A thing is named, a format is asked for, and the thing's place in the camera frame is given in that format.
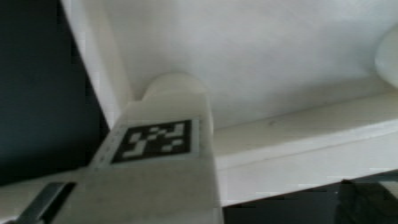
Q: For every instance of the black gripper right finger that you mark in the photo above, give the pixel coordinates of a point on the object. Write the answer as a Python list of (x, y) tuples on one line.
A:
[(368, 203)]

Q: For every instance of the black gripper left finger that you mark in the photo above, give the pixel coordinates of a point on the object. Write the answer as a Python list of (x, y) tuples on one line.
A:
[(43, 208)]

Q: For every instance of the white table leg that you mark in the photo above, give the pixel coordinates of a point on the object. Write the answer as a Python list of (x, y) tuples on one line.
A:
[(150, 183)]

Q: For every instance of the white square table top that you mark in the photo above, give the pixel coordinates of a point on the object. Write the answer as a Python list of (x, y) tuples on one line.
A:
[(278, 56)]

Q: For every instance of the white U-shaped fence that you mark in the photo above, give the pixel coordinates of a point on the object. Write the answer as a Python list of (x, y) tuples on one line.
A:
[(260, 178)]

